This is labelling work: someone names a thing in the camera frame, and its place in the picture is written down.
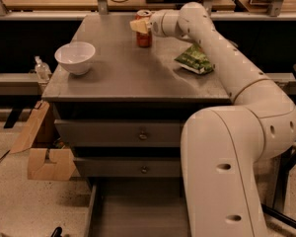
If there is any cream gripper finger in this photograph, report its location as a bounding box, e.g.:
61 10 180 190
129 19 149 34

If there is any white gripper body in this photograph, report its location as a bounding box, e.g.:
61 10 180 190
149 10 182 38

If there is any red coke can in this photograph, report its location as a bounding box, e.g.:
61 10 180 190
135 10 152 47

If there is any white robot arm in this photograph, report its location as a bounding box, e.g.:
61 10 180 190
130 3 296 237

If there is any grey drawer cabinet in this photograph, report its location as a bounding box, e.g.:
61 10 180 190
41 13 233 237

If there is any brass top drawer knob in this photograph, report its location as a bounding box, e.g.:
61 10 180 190
138 131 148 140

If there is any brass drawer knob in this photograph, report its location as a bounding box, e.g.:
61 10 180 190
141 166 148 174
138 131 148 140

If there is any grey top drawer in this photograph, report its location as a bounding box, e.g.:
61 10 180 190
55 119 182 147

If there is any brass middle drawer knob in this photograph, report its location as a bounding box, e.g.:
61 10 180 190
141 166 148 174

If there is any grey middle drawer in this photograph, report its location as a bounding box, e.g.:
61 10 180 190
74 157 181 178

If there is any grey open bottom drawer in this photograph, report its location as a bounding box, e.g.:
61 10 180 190
84 178 191 237

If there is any green chip bag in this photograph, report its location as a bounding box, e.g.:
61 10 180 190
175 44 213 75

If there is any white bowl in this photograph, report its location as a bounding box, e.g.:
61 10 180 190
54 41 96 75

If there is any clear plastic bottle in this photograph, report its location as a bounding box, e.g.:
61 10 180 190
35 56 51 82

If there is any brown cardboard box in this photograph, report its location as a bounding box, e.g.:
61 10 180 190
10 101 76 181

